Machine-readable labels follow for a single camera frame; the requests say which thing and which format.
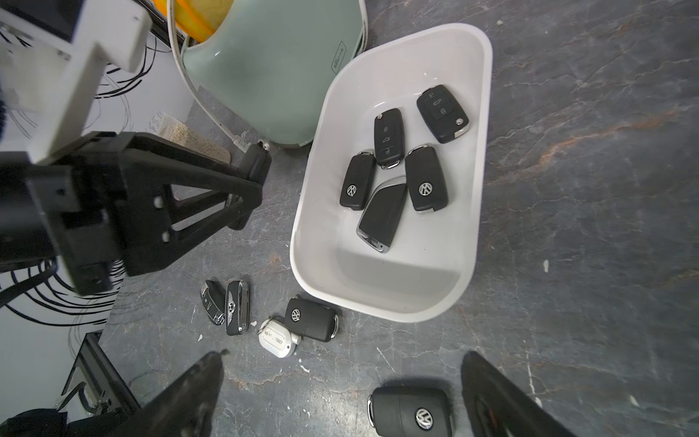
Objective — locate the black key with buttons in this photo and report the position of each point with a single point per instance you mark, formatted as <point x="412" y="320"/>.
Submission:
<point x="443" y="114"/>

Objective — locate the black Porsche key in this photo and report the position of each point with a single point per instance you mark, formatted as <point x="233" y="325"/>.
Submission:
<point x="213" y="300"/>

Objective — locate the black VW key bottom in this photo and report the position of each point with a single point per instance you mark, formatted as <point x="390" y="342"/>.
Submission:
<point x="425" y="180"/>

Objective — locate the black chrome Bentley key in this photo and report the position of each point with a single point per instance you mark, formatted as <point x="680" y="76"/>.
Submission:
<point x="237" y="300"/>

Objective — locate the black silver key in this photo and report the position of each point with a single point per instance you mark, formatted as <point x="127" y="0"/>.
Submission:
<point x="381" y="217"/>

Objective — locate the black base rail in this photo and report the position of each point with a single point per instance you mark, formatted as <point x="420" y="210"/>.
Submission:
<point x="94" y="386"/>

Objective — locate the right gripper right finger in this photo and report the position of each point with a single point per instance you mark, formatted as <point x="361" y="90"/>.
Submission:
<point x="497" y="407"/>

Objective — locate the black vw key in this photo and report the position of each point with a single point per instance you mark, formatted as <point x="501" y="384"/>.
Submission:
<point x="312" y="320"/>
<point x="425" y="180"/>

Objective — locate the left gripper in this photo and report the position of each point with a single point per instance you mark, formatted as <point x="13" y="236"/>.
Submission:
<point x="91" y="200"/>

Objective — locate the white key tag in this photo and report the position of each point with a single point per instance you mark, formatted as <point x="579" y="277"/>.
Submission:
<point x="277" y="339"/>

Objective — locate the green toaster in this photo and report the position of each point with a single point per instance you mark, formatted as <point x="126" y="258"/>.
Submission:
<point x="272" y="62"/>

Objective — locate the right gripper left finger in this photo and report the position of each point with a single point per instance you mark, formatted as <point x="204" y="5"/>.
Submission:
<point x="186" y="407"/>

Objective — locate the beige textured cup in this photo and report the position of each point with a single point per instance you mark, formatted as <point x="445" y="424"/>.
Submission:
<point x="169" y="128"/>

